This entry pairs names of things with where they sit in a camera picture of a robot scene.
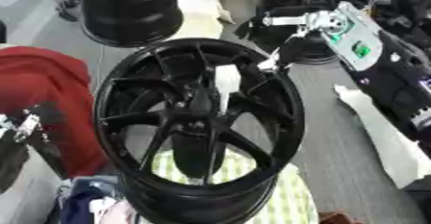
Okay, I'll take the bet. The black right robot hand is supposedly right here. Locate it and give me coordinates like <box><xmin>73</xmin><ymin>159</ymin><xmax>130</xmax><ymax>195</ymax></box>
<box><xmin>234</xmin><ymin>7</ymin><xmax>341</xmax><ymax>73</ymax></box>

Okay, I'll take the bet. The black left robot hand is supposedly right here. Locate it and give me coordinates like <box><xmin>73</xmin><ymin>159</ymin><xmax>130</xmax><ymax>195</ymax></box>
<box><xmin>12</xmin><ymin>102</ymin><xmax>71</xmax><ymax>178</ymax></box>

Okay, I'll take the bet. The white pin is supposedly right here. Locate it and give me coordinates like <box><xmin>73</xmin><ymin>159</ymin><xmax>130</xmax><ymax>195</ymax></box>
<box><xmin>214</xmin><ymin>63</ymin><xmax>244</xmax><ymax>114</ymax></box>

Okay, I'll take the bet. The black spoked wheel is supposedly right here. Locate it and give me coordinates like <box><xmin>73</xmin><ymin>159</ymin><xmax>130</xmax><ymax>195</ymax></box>
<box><xmin>90</xmin><ymin>37</ymin><xmax>309</xmax><ymax>224</ymax></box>

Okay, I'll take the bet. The black wheel rim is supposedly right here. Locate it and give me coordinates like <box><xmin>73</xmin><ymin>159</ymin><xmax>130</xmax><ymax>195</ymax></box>
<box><xmin>65</xmin><ymin>0</ymin><xmax>188</xmax><ymax>49</ymax></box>

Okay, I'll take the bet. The blue clothing pile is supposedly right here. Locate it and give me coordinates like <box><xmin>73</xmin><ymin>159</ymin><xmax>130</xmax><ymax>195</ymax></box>
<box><xmin>55</xmin><ymin>175</ymin><xmax>140</xmax><ymax>224</ymax></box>

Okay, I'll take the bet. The red fabric bundle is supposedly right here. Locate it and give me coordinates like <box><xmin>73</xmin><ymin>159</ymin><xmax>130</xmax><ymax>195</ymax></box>
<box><xmin>0</xmin><ymin>45</ymin><xmax>110</xmax><ymax>179</ymax></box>

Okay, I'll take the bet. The white paper bag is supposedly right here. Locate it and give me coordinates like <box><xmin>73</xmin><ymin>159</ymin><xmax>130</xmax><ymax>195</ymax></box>
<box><xmin>166</xmin><ymin>0</ymin><xmax>236</xmax><ymax>41</ymax></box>

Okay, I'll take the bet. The white paper sheet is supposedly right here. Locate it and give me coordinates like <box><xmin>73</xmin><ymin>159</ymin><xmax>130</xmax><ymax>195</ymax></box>
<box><xmin>331</xmin><ymin>84</ymin><xmax>431</xmax><ymax>189</ymax></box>

